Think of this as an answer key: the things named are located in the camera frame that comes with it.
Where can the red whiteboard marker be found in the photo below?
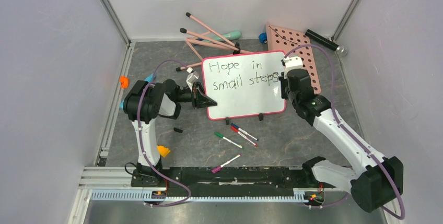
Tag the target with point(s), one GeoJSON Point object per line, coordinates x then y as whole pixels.
{"type": "Point", "coordinates": [243, 136]}

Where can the pink framed whiteboard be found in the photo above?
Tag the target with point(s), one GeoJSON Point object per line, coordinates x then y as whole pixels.
{"type": "Point", "coordinates": [244, 84]}

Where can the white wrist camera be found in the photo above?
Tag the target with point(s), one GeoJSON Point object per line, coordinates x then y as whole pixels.
{"type": "Point", "coordinates": [192, 77]}
{"type": "Point", "coordinates": [292, 62]}

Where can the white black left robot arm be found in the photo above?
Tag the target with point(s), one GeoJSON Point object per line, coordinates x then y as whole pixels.
{"type": "Point", "coordinates": [145, 102]}

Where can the blue whiteboard marker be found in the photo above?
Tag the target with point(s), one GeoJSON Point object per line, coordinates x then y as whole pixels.
{"type": "Point", "coordinates": [242, 131]}

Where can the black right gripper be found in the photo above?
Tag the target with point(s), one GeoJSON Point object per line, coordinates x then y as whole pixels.
{"type": "Point", "coordinates": [289, 78]}

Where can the teal green toy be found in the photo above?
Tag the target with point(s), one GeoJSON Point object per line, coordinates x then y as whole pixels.
{"type": "Point", "coordinates": [234, 35]}

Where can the purple whiteboard marker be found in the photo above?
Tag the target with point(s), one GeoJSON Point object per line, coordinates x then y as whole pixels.
{"type": "Point", "coordinates": [218, 168]}

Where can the pink easel legs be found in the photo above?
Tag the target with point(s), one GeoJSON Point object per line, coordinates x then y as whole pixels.
{"type": "Point", "coordinates": [227, 45]}

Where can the black flashlight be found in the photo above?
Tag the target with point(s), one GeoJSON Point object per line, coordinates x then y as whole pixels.
{"type": "Point", "coordinates": [339, 49]}

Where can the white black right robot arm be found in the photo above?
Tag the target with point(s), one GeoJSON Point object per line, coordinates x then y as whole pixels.
{"type": "Point", "coordinates": [373, 180]}

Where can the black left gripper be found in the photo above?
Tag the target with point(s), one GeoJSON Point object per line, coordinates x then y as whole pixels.
{"type": "Point", "coordinates": [200, 98]}

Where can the blue toy car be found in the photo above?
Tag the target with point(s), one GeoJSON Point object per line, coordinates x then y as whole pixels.
{"type": "Point", "coordinates": [263, 38]}

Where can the pink perforated board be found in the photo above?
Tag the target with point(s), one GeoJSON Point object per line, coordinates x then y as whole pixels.
{"type": "Point", "coordinates": [284, 39]}

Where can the black marker cap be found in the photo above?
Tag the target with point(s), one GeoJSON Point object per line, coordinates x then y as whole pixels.
{"type": "Point", "coordinates": [178, 130]}

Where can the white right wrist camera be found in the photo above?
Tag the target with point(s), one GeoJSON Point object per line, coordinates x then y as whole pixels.
{"type": "Point", "coordinates": [292, 62]}

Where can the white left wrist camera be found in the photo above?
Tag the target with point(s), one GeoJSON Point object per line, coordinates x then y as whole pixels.
{"type": "Point", "coordinates": [192, 77]}

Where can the blue toy marker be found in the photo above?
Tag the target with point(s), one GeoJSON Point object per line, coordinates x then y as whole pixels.
{"type": "Point", "coordinates": [150, 78]}

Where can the orange plastic piece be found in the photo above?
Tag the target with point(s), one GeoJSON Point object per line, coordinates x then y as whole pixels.
{"type": "Point", "coordinates": [124, 82]}

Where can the yellow orange wedge block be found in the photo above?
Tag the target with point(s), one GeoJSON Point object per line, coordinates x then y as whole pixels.
{"type": "Point", "coordinates": [163, 151]}

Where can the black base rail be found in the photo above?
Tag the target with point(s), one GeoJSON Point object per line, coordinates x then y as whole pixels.
{"type": "Point", "coordinates": [228, 182]}

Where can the green whiteboard marker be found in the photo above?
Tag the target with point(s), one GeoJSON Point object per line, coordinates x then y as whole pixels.
{"type": "Point", "coordinates": [228, 140]}

